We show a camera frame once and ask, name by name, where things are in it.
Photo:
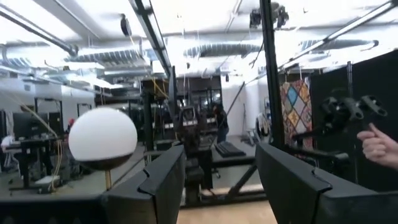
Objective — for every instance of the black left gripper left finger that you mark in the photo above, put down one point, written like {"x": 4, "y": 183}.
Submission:
{"x": 155, "y": 193}

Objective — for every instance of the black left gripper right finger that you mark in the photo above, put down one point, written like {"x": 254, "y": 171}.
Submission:
{"x": 295, "y": 193}

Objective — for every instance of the black office desk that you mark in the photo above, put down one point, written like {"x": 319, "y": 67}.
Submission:
{"x": 31, "y": 143}

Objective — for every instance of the white globe lamp black stand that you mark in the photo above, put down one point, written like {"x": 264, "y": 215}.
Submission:
{"x": 102, "y": 133}

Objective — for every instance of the colourful patchwork quilt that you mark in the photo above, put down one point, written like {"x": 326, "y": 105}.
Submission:
{"x": 295, "y": 109}

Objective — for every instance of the person's hand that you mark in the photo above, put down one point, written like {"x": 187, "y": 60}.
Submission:
{"x": 377, "y": 149}

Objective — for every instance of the person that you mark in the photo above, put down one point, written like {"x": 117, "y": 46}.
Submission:
{"x": 6, "y": 141}
{"x": 221, "y": 124}

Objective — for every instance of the black fabric partition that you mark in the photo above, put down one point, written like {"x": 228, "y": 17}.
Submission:
{"x": 373, "y": 81}

